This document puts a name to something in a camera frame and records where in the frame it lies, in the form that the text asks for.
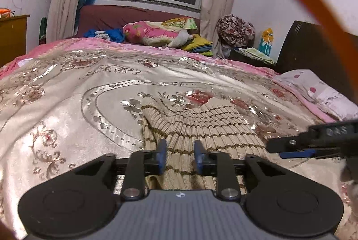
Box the dark floral bundle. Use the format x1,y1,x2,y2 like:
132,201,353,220
217,14,256,48

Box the yellow folded cloth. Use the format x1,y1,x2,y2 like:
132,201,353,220
180,34,213,57

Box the maroon sofa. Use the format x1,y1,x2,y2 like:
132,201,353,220
74,4,200,38

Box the beige brown-striped knit sweater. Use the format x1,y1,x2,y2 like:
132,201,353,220
141,97,270,190

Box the blue clothing pile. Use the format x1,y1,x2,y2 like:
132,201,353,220
83,28,125,43

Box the white pink-dotted pillow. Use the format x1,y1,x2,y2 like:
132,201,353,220
273,69,357,123

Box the pink floral folded quilt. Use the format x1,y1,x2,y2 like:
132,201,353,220
123,17,198,48

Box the dark wooden headboard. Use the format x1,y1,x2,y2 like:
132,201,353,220
275,21,357,103

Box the green white folded papers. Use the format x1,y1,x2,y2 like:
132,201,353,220
237,48,275,65

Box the wooden side cabinet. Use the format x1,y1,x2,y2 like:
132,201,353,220
0,15,30,66

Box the blue yellow cartoon bag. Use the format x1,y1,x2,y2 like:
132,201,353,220
258,28,274,56

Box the floral satin bedspread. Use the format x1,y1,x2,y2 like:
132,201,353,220
1,38,357,239

